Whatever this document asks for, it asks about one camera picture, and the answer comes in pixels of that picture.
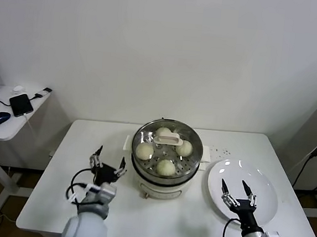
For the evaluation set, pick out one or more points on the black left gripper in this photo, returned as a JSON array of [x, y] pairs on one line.
[[105, 174]]

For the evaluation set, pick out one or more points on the black USB adapter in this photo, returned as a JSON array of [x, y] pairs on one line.
[[47, 89]]

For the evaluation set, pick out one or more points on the white steamed baozi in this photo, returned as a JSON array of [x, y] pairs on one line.
[[185, 149], [144, 152], [161, 131], [166, 168]]

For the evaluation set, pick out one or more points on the steel steamer basket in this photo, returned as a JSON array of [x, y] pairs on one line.
[[127, 143]]

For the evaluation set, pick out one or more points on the white side desk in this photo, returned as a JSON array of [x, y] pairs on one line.
[[4, 131]]

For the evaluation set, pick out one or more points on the cream electric cooker base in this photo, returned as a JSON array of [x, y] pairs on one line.
[[160, 190]]

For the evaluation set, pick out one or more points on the white round plate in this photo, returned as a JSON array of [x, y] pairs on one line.
[[263, 188]]

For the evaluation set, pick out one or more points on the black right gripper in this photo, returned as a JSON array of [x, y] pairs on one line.
[[246, 213]]

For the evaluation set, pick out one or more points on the black smartphone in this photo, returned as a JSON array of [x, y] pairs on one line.
[[21, 105]]

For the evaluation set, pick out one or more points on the glass pot lid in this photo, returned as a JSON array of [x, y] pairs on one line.
[[168, 138]]

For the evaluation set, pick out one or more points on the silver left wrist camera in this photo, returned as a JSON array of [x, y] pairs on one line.
[[105, 191]]

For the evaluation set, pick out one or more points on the small white object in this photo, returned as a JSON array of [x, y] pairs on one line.
[[18, 88]]

